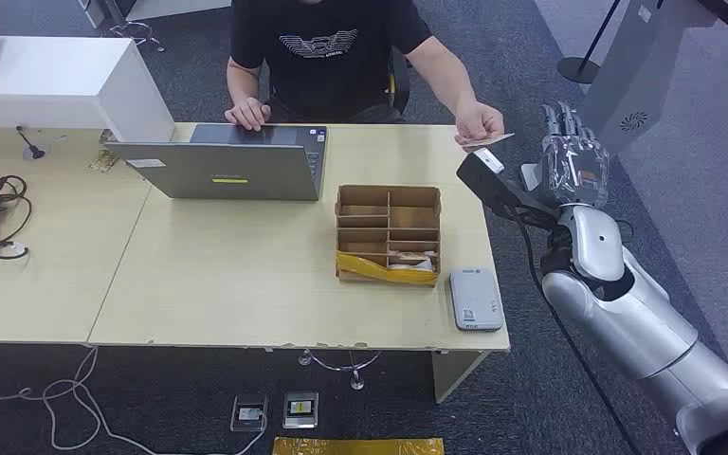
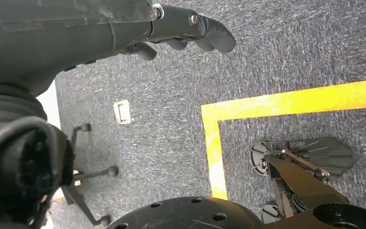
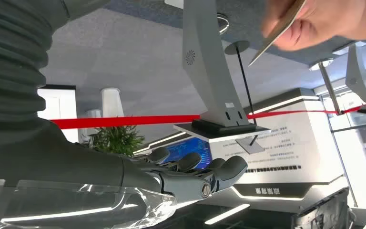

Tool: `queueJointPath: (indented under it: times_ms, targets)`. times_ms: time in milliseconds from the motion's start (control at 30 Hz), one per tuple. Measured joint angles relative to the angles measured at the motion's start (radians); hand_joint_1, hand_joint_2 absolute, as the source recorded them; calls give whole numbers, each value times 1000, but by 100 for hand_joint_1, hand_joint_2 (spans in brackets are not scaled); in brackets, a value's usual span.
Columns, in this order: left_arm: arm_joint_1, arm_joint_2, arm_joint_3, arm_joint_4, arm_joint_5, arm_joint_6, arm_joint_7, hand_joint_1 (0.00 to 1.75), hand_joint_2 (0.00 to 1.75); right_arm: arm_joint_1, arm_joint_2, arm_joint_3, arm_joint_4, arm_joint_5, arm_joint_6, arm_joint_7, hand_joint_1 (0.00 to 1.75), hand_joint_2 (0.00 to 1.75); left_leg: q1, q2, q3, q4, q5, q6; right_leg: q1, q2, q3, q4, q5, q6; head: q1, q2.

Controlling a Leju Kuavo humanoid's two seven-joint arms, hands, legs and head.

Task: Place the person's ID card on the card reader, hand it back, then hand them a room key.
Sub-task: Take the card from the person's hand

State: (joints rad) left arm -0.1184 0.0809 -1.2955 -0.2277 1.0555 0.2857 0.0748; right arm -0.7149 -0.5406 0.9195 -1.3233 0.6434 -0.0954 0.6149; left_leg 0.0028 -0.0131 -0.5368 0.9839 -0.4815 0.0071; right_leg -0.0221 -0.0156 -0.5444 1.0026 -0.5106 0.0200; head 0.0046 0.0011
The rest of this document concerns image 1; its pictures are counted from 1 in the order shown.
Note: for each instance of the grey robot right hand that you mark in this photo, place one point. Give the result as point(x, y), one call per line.
point(574, 166)

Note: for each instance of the silver kiosk stand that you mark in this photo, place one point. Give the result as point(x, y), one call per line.
point(634, 75)

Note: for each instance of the grey card reader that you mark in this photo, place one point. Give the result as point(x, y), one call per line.
point(476, 300)

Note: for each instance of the white cabinet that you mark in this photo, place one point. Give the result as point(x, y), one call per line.
point(44, 81)

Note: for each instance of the ID card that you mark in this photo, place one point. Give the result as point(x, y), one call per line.
point(493, 140)

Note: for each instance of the person's left forearm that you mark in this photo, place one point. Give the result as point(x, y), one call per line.
point(445, 75)

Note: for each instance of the floor socket with yellow label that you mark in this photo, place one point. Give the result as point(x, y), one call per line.
point(300, 411)

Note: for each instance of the black wrist camera with white box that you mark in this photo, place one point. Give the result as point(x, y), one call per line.
point(489, 182)

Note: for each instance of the person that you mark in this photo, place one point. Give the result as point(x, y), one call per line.
point(326, 63)

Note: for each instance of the person's right forearm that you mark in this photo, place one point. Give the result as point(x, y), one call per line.
point(241, 81)

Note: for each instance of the desk leg panel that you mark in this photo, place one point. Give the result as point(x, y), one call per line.
point(452, 373)

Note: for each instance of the small black desk microphone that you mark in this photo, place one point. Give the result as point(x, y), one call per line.
point(32, 151)

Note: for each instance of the yellow foil package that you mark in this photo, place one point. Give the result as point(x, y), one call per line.
point(358, 446)

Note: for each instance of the floor socket with white plug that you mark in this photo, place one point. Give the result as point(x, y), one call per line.
point(249, 413)

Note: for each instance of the pale room key cards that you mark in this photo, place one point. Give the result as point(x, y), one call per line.
point(411, 260)

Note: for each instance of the white furniture base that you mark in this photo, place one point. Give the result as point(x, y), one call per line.
point(175, 6)

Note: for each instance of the person's left hand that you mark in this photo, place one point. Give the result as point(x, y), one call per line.
point(480, 122)

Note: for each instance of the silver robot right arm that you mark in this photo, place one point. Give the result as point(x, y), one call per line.
point(621, 314)

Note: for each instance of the cardboard divider box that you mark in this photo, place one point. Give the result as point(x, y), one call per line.
point(411, 216)

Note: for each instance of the grey laptop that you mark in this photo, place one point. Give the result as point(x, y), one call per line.
point(226, 169)

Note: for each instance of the person's right hand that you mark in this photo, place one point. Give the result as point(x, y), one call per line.
point(248, 114)

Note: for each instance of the black stanchion post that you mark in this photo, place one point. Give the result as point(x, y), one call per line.
point(577, 69)

